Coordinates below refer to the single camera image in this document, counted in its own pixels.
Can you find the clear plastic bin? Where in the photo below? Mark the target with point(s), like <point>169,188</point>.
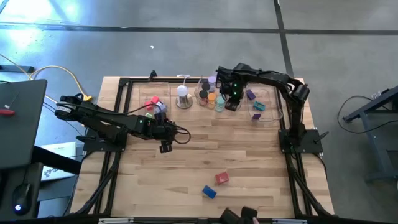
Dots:
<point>146,88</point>
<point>199,84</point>
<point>270,93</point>

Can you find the silver mount bracket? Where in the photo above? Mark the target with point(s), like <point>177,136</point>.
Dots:
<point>115,220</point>
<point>289,221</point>

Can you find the dark grey desk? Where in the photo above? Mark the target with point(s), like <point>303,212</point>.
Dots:
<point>21,140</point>

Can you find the teal digital timer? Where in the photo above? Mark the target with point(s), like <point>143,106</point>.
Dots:
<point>259,106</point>

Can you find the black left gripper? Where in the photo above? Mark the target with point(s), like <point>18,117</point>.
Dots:
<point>162,130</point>

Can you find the blue digital timer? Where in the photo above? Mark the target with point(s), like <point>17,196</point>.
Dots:
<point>209,192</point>

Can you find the black metal table frame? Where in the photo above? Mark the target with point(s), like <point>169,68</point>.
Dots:
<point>169,80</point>

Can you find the black side table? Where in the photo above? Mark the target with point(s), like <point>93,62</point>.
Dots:
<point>6,186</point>

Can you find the black computer mouse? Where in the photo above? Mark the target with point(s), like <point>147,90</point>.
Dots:
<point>20,196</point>

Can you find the teal sand timer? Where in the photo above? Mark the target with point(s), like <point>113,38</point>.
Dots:
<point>220,101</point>

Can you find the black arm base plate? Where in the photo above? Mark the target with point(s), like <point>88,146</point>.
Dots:
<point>314,144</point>
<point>93,144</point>

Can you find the red small charger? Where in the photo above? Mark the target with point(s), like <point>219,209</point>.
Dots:
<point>148,105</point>

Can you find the pink wall charger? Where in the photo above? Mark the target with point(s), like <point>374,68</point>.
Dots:
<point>155,99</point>

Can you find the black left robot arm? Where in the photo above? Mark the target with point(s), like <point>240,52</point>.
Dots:
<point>105,119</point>

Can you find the white printed box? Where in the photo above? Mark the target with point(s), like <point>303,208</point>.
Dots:
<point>59,152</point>

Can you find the black-capped red sand timer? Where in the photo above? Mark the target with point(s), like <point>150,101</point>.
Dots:
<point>203,94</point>

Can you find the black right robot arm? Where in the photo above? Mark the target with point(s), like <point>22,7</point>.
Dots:
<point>280,77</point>

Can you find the white small charger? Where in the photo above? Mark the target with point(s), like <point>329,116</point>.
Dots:
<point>158,103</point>

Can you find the green small charger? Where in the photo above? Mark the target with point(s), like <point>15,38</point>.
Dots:
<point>149,115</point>

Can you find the person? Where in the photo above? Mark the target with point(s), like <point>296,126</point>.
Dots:
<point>239,216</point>

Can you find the white bulb brass lamp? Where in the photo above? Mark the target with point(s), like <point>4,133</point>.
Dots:
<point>183,101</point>

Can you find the lavender charger block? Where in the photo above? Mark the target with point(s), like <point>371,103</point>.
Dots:
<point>160,108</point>

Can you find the black floor bar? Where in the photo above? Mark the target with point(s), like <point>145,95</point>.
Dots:
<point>15,68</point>

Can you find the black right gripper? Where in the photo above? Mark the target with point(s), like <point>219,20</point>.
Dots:
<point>234,90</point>

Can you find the grey metal table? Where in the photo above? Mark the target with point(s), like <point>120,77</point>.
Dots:
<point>370,107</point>

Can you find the orange sand timer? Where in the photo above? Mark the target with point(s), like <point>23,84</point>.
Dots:
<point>212,96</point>

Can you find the purple digital timer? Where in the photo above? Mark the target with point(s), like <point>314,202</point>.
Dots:
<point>256,116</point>
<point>250,94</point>

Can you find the person's hand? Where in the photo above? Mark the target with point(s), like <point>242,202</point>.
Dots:
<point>256,221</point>

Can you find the lavender sand timer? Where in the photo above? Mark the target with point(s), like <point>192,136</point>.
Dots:
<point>212,79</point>

